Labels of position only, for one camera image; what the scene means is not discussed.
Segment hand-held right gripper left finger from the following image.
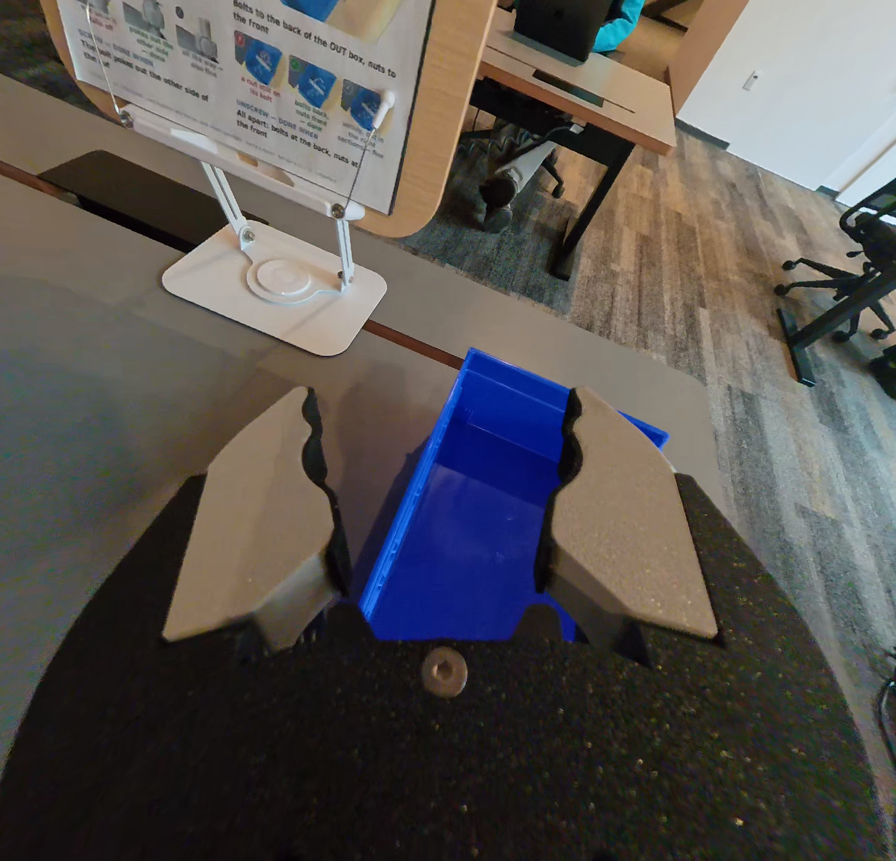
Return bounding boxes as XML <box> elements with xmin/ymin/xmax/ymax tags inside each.
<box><xmin>161</xmin><ymin>385</ymin><xmax>353</xmax><ymax>653</ymax></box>

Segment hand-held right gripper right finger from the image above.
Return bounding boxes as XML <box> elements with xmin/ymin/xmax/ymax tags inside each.
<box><xmin>535</xmin><ymin>386</ymin><xmax>722</xmax><ymax>650</ymax></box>

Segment blue plastic bin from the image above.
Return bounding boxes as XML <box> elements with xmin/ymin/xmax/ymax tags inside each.
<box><xmin>359</xmin><ymin>346</ymin><xmax>669</xmax><ymax>646</ymax></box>

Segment wooden desk black legs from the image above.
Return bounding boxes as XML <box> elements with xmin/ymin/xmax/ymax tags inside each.
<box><xmin>478</xmin><ymin>26</ymin><xmax>679</xmax><ymax>282</ymax></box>
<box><xmin>777</xmin><ymin>273</ymin><xmax>896</xmax><ymax>388</ymax></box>

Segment white document stand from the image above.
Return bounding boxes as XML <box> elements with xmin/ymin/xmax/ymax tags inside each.
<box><xmin>70</xmin><ymin>0</ymin><xmax>397</xmax><ymax>356</ymax></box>

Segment black office chair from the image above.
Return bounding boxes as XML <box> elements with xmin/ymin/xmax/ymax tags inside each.
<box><xmin>776</xmin><ymin>176</ymin><xmax>896</xmax><ymax>344</ymax></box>

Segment wooden partition panel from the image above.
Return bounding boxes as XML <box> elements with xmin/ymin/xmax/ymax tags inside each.
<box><xmin>28</xmin><ymin>0</ymin><xmax>508</xmax><ymax>240</ymax></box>

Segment black laptop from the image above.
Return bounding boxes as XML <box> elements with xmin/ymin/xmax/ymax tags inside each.
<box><xmin>513</xmin><ymin>0</ymin><xmax>614</xmax><ymax>64</ymax></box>

